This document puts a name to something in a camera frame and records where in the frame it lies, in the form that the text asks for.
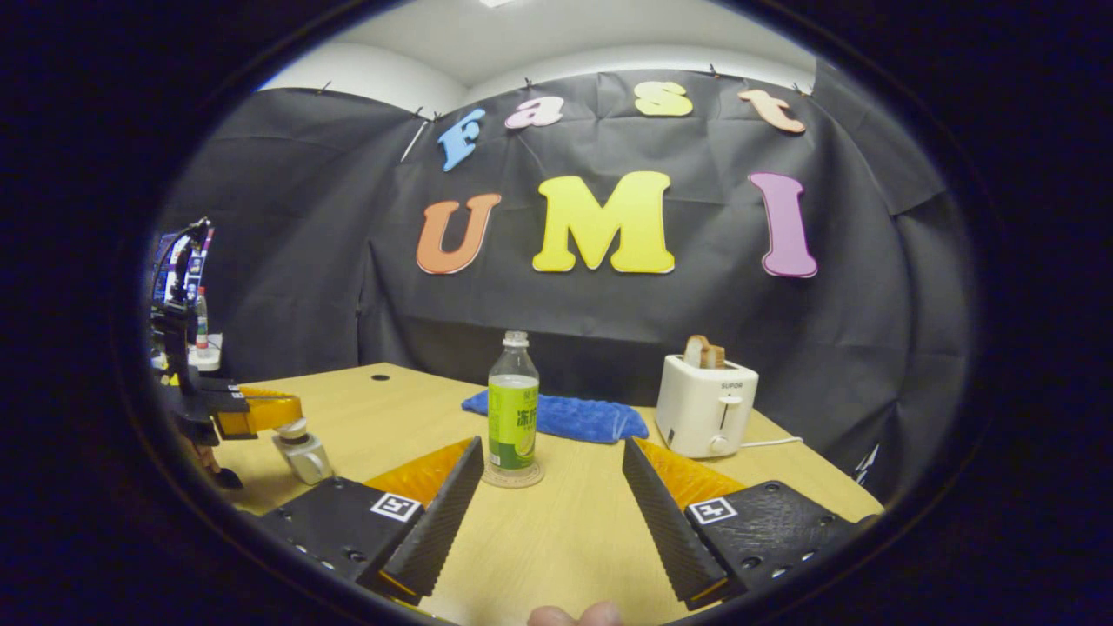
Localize white side table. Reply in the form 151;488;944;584
187;333;224;373

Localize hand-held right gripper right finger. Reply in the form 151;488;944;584
622;436;879;609

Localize round woven coaster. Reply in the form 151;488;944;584
481;459;545;489

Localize black backdrop cloth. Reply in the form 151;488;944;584
161;63;975;501

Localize green label water bottle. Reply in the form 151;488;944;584
487;330;541;471

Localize blue towel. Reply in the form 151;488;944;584
461;389;650;444

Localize computer monitor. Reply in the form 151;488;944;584
152;228;215;305

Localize white ceramic teacup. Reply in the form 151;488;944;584
272;432;334;485

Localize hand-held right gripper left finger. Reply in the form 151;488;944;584
259;436;485;607

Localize white toaster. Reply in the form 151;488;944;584
655;354;760;459

